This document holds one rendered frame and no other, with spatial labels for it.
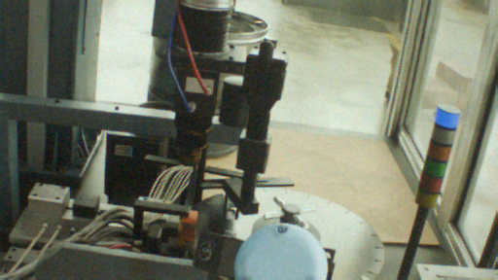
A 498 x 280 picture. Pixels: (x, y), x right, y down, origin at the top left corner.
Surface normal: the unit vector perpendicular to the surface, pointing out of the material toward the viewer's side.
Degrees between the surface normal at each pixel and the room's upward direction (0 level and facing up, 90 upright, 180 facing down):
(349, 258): 0
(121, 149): 90
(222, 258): 63
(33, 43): 90
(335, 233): 0
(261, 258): 56
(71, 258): 90
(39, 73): 90
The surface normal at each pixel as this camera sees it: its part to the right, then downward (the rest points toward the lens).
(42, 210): 0.00, 0.44
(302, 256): -0.08, -0.16
